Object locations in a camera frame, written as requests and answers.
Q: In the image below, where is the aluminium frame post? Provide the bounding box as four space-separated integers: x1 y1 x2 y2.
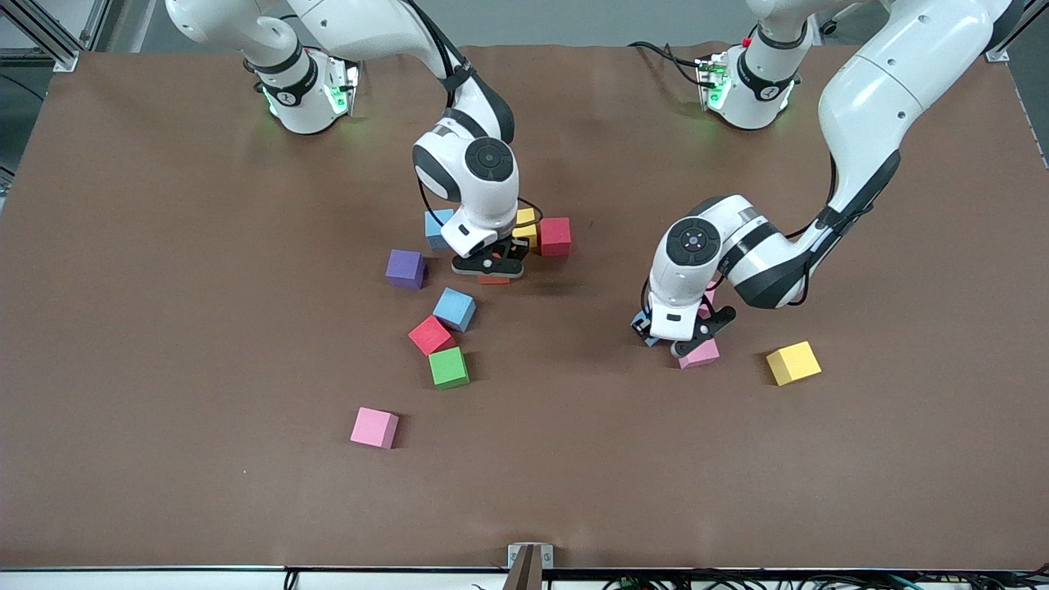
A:
0 0 80 73
982 0 1049 64

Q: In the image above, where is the red foam cube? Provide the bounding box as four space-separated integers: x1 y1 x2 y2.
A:
538 216 573 258
408 315 456 356

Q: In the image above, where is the purple foam cube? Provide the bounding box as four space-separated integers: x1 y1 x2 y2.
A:
385 248 428 290

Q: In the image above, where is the silver table edge bracket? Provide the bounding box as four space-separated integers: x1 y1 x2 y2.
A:
506 542 555 590

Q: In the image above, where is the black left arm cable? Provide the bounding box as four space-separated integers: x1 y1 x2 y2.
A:
783 152 845 243

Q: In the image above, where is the brown table mat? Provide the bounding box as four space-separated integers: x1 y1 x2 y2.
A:
0 41 1049 572

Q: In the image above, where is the green foam cube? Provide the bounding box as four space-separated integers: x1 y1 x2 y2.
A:
428 347 471 389

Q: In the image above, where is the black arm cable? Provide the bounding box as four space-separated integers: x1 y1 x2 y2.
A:
406 0 543 234
783 152 845 243

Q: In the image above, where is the black base cable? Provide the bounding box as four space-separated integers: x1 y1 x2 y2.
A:
628 39 707 87

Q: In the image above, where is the silver base connector plate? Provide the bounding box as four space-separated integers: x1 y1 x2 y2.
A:
695 53 730 111
324 56 361 117

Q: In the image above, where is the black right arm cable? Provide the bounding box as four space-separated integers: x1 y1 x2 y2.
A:
406 0 543 234

